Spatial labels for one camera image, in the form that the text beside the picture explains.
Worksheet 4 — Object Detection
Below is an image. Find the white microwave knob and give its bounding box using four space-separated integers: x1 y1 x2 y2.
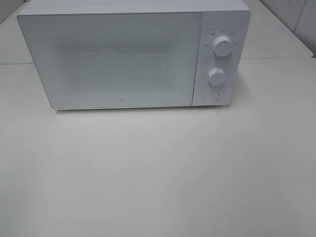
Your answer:
213 36 233 57
207 68 226 86

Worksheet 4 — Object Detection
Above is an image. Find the white microwave oven body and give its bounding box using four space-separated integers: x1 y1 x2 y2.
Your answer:
17 0 251 107

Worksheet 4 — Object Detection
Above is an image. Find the round white door button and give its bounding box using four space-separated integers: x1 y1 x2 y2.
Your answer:
204 91 219 104

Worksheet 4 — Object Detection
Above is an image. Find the white microwave door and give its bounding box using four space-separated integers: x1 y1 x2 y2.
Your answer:
18 12 202 110

